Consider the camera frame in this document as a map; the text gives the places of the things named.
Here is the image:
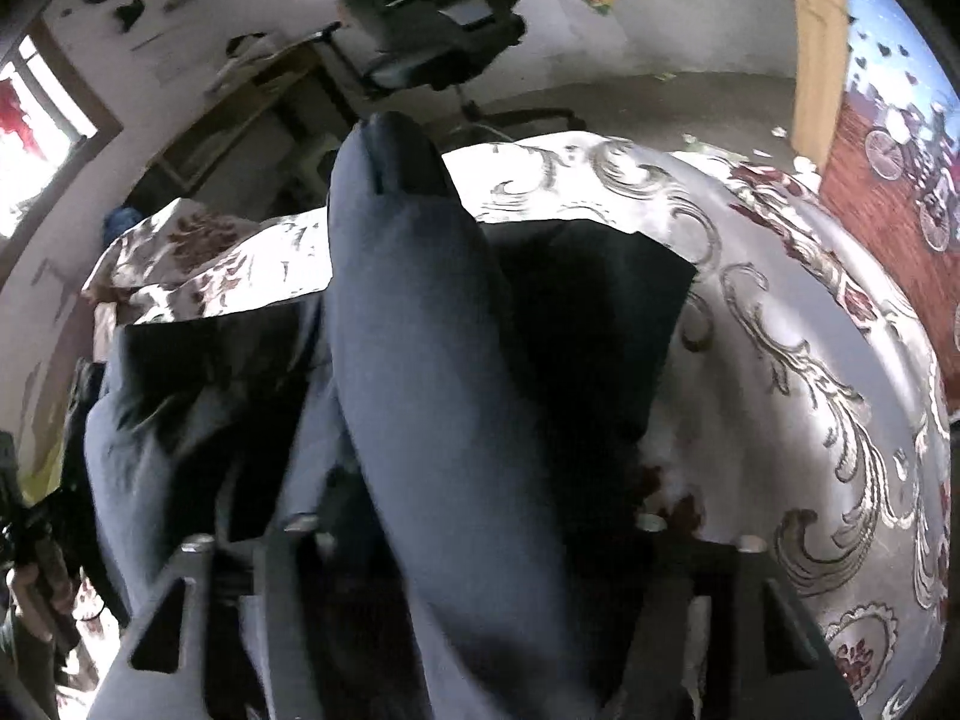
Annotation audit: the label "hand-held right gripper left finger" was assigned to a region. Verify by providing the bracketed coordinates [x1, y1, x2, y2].
[86, 512, 325, 720]

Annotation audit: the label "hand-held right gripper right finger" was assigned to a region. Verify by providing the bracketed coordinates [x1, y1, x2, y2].
[600, 514, 865, 720]

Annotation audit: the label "dark blue large garment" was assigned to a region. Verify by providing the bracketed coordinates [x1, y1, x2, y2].
[82, 111, 700, 720]

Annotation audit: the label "person's left hand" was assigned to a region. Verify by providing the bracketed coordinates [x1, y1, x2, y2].
[6, 556, 77, 652]

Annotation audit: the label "floral patterned bed blanket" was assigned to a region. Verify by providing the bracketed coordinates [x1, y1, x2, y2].
[81, 131, 955, 720]

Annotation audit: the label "blue cloth bundle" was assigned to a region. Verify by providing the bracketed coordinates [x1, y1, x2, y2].
[101, 202, 148, 242]

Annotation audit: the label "wooden framed window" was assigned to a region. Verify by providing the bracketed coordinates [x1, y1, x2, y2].
[0, 19, 125, 242]

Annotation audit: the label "wooden desk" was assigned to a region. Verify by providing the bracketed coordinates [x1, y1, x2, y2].
[146, 37, 355, 197]

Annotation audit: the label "white bags on desk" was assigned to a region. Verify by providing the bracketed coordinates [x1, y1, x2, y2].
[217, 30, 275, 80]

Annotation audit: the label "light wooden board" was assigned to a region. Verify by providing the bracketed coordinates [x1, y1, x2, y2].
[783, 0, 850, 175]

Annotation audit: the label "black office chair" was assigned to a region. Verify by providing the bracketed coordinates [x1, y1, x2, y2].
[315, 0, 587, 137]

